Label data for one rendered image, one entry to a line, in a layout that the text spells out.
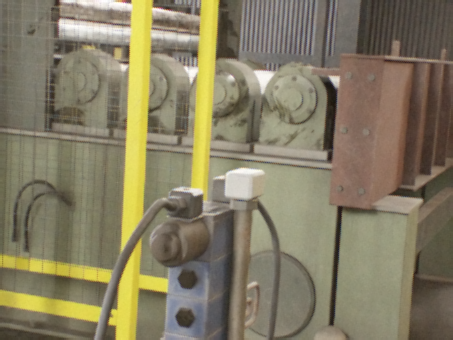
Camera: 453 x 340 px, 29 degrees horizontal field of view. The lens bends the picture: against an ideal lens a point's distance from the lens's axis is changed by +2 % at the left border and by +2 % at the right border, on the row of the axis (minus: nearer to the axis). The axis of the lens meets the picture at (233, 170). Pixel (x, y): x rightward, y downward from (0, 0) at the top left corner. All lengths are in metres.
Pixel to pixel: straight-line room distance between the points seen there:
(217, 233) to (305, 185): 2.57
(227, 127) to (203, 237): 2.76
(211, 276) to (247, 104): 2.71
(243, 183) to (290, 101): 2.58
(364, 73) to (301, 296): 0.93
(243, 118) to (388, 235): 0.77
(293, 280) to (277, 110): 0.69
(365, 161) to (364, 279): 0.49
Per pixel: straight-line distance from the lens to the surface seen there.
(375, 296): 3.45
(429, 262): 5.51
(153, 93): 3.70
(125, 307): 2.87
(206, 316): 0.88
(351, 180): 3.27
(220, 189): 0.93
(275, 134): 3.52
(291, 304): 3.51
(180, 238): 0.82
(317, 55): 6.25
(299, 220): 3.47
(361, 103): 3.25
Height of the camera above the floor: 1.30
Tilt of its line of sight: 8 degrees down
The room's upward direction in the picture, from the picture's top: 4 degrees clockwise
